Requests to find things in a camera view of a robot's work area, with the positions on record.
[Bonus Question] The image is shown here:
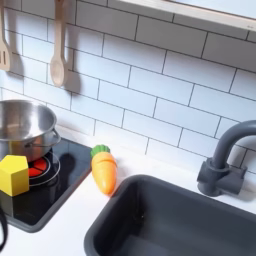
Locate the black toy stove top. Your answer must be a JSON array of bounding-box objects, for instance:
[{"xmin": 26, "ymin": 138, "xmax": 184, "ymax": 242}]
[{"xmin": 0, "ymin": 138, "xmax": 94, "ymax": 234}]

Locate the yellow block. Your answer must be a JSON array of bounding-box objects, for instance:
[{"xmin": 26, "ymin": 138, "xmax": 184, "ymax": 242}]
[{"xmin": 0, "ymin": 154, "xmax": 31, "ymax": 198}]

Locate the grey sink basin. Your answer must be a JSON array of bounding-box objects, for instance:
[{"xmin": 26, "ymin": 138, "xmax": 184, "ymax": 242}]
[{"xmin": 83, "ymin": 173, "xmax": 256, "ymax": 256}]

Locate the light wooden shelf board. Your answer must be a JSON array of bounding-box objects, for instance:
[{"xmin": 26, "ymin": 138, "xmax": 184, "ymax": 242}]
[{"xmin": 115, "ymin": 0, "xmax": 256, "ymax": 33}]

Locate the orange toy carrot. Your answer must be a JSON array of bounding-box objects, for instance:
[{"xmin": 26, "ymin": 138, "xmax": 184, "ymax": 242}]
[{"xmin": 90, "ymin": 144, "xmax": 119, "ymax": 196}]

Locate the wooden spoon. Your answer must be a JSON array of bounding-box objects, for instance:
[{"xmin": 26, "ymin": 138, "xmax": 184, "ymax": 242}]
[{"xmin": 49, "ymin": 0, "xmax": 70, "ymax": 89}]

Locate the grey tap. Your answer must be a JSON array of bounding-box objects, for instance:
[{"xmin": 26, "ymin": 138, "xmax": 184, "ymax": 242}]
[{"xmin": 196, "ymin": 119, "xmax": 256, "ymax": 198}]

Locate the steel pot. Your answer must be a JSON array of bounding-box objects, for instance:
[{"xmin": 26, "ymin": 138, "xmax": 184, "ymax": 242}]
[{"xmin": 0, "ymin": 99, "xmax": 62, "ymax": 164}]

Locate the wooden slotted spatula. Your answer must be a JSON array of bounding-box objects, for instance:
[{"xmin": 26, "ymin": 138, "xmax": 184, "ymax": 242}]
[{"xmin": 0, "ymin": 0, "xmax": 12, "ymax": 73}]

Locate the thin black cable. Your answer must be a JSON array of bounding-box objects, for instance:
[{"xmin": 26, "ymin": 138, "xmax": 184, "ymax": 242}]
[{"xmin": 0, "ymin": 206, "xmax": 9, "ymax": 253}]

